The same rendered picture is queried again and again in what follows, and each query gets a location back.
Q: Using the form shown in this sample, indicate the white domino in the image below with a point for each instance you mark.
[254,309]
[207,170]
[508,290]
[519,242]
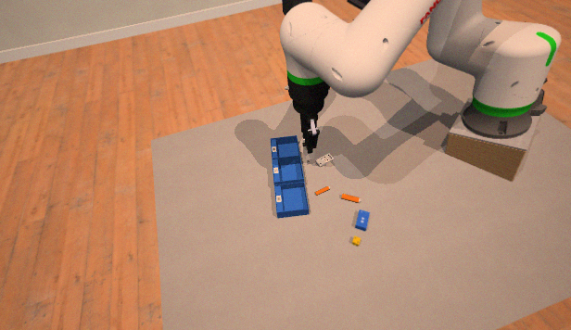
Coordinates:
[324,160]

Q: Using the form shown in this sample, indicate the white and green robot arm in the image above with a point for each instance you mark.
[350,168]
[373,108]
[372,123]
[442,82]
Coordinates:
[510,60]

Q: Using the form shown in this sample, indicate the blue three-compartment bin rack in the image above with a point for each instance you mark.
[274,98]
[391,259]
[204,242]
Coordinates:
[290,193]

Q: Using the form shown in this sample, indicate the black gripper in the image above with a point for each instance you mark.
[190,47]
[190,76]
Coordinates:
[309,117]

